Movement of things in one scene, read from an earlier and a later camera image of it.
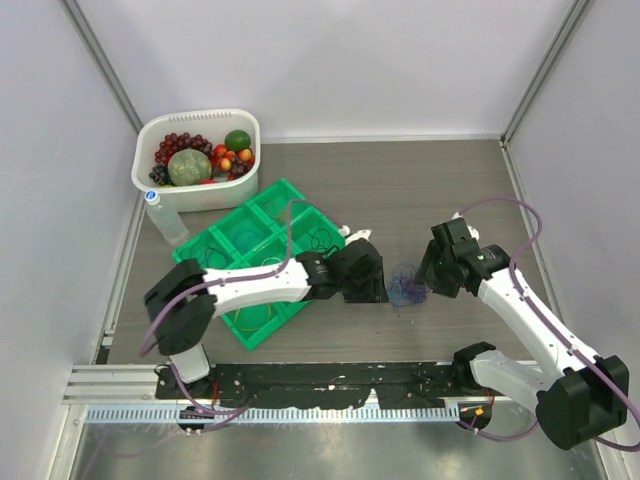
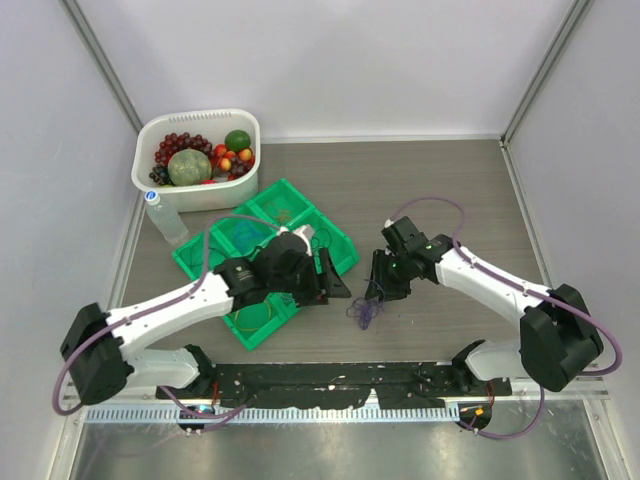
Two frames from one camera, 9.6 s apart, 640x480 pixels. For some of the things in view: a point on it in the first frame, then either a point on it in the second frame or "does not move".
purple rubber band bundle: x=410 y=285 -> x=366 y=310
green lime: x=237 y=140 does not move
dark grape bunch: x=160 y=174 does not move
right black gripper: x=426 y=274 -> x=391 y=290
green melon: x=189 y=167 does not move
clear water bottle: x=166 y=219 does not move
